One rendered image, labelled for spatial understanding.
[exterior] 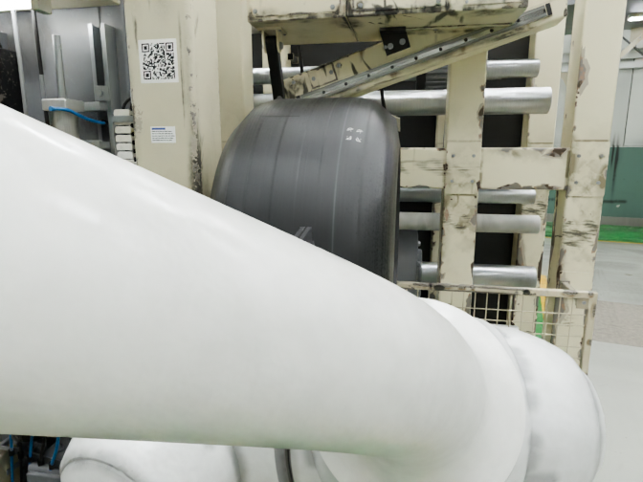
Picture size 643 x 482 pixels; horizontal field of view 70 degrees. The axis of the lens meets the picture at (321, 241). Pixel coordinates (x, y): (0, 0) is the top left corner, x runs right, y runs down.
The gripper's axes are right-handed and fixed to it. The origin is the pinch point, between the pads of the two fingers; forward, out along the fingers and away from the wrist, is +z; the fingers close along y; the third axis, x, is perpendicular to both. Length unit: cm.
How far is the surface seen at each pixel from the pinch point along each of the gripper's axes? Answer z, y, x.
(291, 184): 7.7, 3.0, -6.6
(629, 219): 826, -409, 228
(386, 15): 55, -8, -34
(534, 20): 67, -41, -33
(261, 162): 10.0, 8.0, -9.3
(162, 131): 24.6, 31.8, -12.6
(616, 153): 852, -379, 113
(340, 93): 66, 4, -18
